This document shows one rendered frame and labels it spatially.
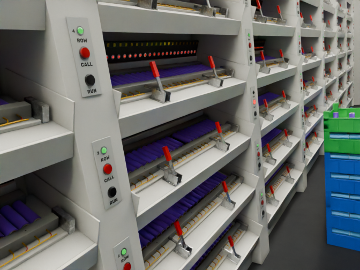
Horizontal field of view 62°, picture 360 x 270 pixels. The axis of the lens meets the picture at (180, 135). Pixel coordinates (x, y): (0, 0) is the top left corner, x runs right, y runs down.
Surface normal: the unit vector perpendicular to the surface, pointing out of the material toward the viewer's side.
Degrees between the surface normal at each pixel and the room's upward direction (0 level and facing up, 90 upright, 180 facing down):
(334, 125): 90
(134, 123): 111
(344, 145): 90
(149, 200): 21
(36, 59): 90
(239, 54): 90
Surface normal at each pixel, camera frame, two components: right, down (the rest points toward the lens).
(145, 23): 0.81, 0.36
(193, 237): 0.18, -0.89
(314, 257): -0.13, -0.97
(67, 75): 0.82, 0.02
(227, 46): -0.56, 0.25
